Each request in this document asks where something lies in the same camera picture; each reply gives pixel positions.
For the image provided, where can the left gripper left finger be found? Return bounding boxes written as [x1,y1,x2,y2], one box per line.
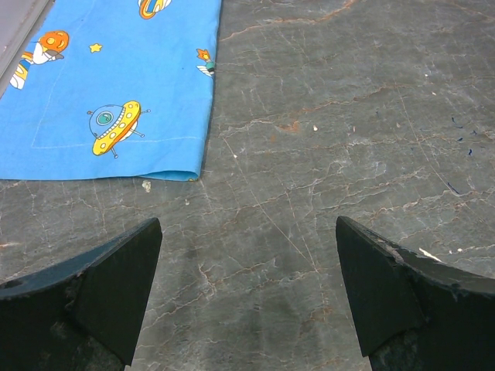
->
[1,218,162,370]

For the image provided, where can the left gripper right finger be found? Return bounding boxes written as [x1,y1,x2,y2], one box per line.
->
[336,216,494,370]

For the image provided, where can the blue patterned cloth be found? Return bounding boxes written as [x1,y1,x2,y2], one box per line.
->
[1,1,222,181]

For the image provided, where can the aluminium frame rail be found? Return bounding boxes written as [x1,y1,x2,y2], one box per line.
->
[0,0,54,95]

